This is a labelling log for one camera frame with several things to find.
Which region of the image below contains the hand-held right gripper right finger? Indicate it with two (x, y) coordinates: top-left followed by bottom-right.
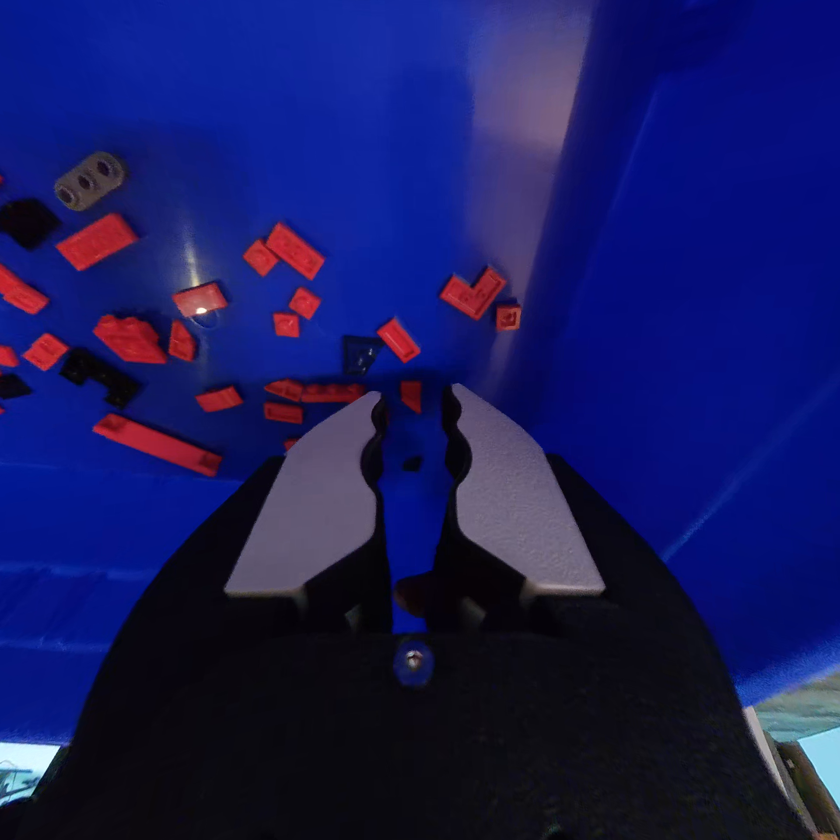
(440, 384), (607, 628)

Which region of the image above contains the blue plastic bin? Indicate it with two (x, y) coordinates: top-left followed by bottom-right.
(0, 0), (840, 749)

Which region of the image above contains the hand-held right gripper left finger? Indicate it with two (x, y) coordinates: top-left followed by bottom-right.
(224, 392), (395, 631)

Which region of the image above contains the pile of red lego pieces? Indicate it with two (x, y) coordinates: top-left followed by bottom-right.
(0, 197), (523, 476)

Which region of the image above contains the grey lego beam with holes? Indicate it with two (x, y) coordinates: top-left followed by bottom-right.
(53, 151), (127, 211)

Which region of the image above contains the person's right hand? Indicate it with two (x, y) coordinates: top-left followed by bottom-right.
(394, 571), (442, 620)

